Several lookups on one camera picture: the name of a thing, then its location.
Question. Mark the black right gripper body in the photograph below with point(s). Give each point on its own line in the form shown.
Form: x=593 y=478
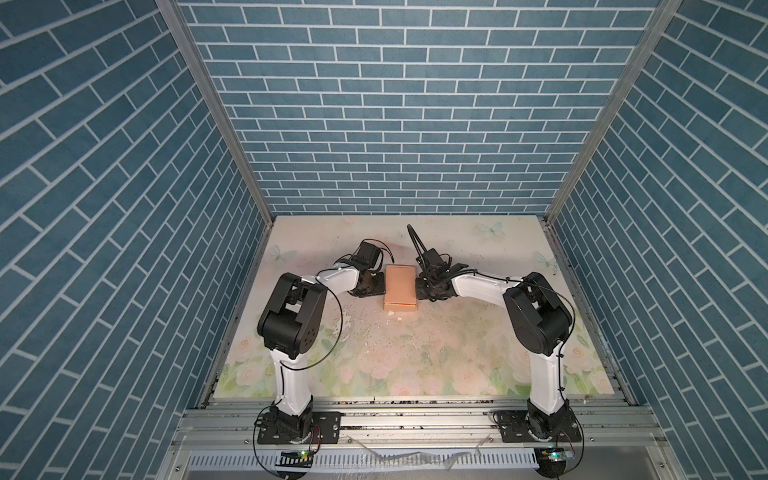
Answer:
x=425 y=290

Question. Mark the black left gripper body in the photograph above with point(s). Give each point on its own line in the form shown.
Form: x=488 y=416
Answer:
x=375 y=284

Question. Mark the pink cardboard paper box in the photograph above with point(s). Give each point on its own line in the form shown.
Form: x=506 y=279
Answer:
x=400 y=288

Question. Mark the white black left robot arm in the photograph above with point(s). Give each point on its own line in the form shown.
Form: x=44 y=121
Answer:
x=291 y=320

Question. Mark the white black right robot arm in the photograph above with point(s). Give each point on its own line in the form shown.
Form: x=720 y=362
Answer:
x=539 y=318

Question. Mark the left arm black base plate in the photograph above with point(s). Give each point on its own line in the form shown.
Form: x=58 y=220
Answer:
x=278 y=428

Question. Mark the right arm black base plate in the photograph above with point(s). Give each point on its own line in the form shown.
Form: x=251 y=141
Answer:
x=528 y=427

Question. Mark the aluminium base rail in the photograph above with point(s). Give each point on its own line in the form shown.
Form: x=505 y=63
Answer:
x=221 y=434

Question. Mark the white ventilated cable duct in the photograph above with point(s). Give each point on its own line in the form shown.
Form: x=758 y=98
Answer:
x=358 y=460

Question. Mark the aluminium corner frame post left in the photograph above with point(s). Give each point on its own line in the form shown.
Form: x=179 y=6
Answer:
x=172 y=14

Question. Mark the aluminium corner frame post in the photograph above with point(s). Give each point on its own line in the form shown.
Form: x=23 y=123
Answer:
x=657 y=25
x=172 y=14

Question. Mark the aluminium corner frame post right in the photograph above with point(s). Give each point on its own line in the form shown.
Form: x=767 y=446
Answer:
x=657 y=25

